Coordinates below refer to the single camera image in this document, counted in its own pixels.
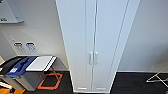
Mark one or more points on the white wardrobe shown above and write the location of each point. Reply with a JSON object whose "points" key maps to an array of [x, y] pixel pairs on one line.
{"points": [[125, 33]]}

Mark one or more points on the white drying rack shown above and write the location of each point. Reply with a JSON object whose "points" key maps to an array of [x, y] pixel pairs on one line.
{"points": [[159, 76]]}

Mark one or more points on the orange floor frame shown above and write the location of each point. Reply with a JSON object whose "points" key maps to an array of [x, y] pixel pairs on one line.
{"points": [[41, 86]]}

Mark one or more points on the white wall board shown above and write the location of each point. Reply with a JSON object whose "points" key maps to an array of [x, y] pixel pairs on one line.
{"points": [[8, 11]]}

